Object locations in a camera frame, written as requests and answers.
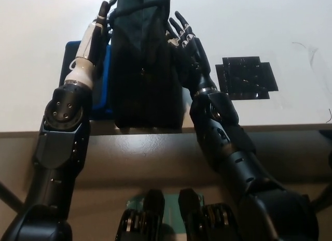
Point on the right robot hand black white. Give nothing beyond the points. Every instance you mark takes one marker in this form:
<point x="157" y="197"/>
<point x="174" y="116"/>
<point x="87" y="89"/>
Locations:
<point x="197" y="62"/>

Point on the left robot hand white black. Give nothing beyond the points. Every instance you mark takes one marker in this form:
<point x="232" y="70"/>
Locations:
<point x="90" y="41"/>

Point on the black blue-trimmed Strebito notebook case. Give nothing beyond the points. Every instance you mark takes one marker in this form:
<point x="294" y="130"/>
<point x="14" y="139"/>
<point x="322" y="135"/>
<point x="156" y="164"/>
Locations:
<point x="101" y="103"/>

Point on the dark green-black lunch bag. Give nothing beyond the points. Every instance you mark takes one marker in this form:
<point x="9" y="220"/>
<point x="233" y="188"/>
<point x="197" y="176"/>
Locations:
<point x="145" y="90"/>

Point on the dark diagonal table leg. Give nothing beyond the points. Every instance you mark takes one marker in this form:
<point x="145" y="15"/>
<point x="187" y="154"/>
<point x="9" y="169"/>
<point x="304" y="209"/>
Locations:
<point x="10" y="197"/>

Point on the black tape cross mark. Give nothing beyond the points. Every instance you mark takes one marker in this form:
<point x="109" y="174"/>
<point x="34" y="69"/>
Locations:
<point x="246" y="77"/>

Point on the robot legs and feet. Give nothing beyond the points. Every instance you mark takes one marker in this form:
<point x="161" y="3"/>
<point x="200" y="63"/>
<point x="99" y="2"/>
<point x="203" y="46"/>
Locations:
<point x="155" y="220"/>

